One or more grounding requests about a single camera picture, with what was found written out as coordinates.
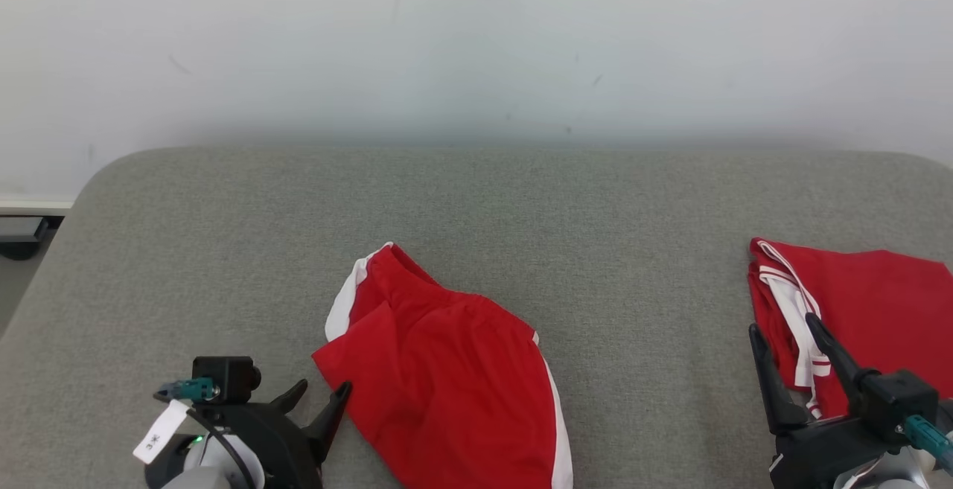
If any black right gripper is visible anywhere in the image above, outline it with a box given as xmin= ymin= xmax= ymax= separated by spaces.
xmin=748 ymin=313 xmax=918 ymax=489

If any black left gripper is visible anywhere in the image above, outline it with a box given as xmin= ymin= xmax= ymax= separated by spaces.
xmin=145 ymin=379 xmax=353 ymax=489

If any red bulls 23 jersey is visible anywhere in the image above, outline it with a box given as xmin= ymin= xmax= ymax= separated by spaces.
xmin=748 ymin=237 xmax=953 ymax=419

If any red shorts white side stripe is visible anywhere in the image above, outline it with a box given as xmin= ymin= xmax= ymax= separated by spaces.
xmin=311 ymin=242 xmax=574 ymax=489

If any grey metal stand base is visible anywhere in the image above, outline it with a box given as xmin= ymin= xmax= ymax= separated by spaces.
xmin=0 ymin=217 xmax=50 ymax=246

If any teal left camera connector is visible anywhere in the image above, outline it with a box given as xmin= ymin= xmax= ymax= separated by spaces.
xmin=154 ymin=377 xmax=221 ymax=403

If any teal camera connector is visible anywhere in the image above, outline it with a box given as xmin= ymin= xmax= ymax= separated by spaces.
xmin=154 ymin=377 xmax=221 ymax=403
xmin=903 ymin=415 xmax=953 ymax=475

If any teal right camera connector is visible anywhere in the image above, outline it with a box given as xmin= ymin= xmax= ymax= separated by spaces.
xmin=903 ymin=415 xmax=953 ymax=475

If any white paper cable label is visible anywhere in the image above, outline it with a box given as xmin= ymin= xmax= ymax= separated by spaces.
xmin=133 ymin=398 xmax=191 ymax=465

